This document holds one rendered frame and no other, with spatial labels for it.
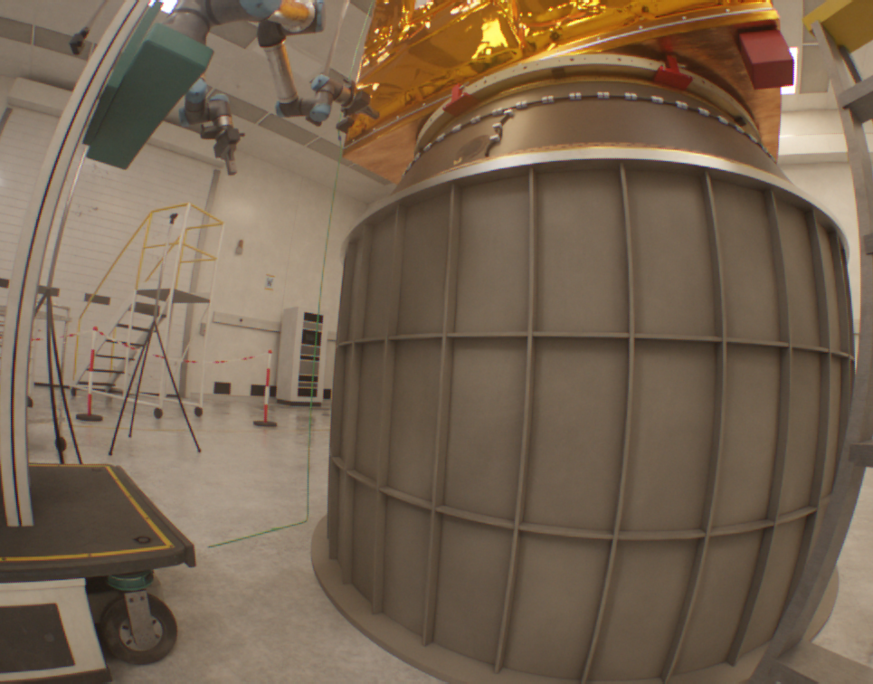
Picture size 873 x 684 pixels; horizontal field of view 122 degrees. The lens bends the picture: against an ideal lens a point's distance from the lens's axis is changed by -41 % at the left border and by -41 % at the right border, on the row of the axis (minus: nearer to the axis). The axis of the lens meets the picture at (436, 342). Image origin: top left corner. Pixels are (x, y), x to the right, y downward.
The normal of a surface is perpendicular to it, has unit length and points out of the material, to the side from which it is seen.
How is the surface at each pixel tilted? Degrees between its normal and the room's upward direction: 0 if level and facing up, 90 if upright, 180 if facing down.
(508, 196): 90
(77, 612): 90
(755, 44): 90
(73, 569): 90
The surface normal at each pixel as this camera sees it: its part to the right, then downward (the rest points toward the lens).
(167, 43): 0.83, 0.00
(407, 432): -0.71, -0.11
